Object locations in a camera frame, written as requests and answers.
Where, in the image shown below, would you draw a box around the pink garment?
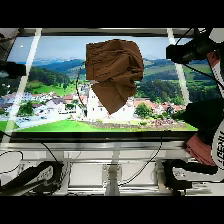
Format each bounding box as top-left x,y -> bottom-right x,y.
185,132 -> 218,167

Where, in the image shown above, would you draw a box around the silver frame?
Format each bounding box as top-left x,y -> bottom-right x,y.
0,139 -> 224,197

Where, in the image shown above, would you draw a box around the black cable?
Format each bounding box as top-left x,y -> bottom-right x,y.
117,137 -> 164,187
40,142 -> 63,167
0,150 -> 25,175

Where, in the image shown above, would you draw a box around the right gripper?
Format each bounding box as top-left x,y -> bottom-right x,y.
165,42 -> 193,65

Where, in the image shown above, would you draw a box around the brown pants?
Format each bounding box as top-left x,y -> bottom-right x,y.
85,38 -> 145,115

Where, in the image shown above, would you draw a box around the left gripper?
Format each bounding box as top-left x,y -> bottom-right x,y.
0,61 -> 27,80

